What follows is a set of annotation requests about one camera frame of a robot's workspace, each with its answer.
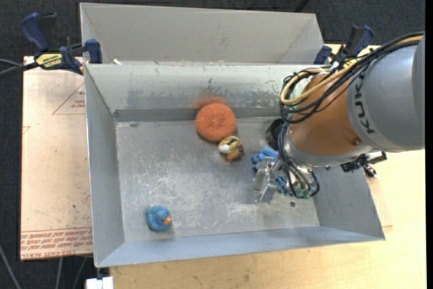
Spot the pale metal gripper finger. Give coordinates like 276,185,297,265
253,164,271,194
258,180,279,205

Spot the blue knobbly toy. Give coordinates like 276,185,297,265
250,146,290,196

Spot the white yellow brown toy animal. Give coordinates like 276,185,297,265
217,135,245,163

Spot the grey metal bin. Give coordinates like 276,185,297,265
79,2,386,269

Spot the orange round scrub sponge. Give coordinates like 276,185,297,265
194,103,237,143

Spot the blue rubber duck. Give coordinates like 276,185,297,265
144,205,173,233

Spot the brown cardboard board red print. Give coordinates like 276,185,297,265
20,55,94,261

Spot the black cylinder on white bracket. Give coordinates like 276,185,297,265
340,150,388,174

